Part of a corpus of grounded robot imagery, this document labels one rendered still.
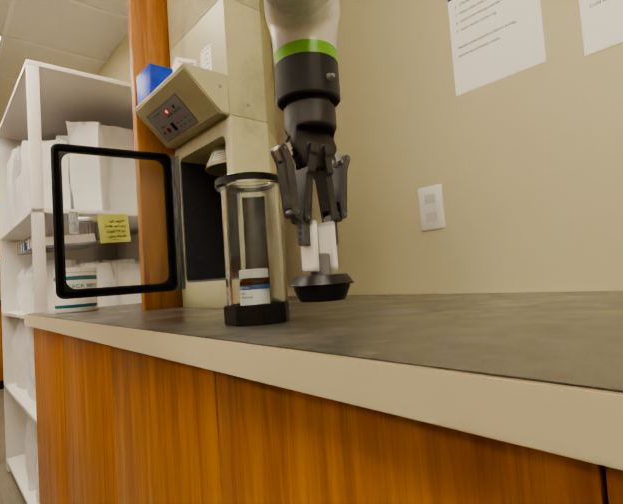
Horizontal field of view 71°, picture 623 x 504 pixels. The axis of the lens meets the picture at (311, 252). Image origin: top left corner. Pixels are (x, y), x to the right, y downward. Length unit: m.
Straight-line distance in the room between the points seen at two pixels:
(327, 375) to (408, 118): 0.97
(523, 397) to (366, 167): 1.10
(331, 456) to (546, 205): 0.76
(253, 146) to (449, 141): 0.49
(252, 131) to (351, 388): 0.87
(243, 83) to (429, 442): 0.99
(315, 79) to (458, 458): 0.48
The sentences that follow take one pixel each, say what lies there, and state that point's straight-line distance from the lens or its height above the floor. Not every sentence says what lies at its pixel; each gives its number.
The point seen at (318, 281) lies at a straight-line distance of 0.58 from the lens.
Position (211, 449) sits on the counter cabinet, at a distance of 0.67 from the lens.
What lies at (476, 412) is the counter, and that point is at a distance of 0.31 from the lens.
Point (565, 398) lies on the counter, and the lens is 0.28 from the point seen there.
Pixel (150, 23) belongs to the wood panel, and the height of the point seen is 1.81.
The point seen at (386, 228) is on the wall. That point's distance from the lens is 1.27.
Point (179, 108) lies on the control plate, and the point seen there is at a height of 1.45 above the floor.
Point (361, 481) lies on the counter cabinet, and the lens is 0.44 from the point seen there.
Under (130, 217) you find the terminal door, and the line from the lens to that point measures 1.31.
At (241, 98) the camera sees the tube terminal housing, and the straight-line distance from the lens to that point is 1.17.
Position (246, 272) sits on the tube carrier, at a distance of 0.65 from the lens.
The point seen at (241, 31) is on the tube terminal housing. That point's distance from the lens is 1.25.
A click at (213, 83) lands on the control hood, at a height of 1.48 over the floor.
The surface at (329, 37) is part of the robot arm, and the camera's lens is 0.67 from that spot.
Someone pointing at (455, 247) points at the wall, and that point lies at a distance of 1.15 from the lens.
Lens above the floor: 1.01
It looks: 3 degrees up
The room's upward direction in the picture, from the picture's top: 4 degrees counter-clockwise
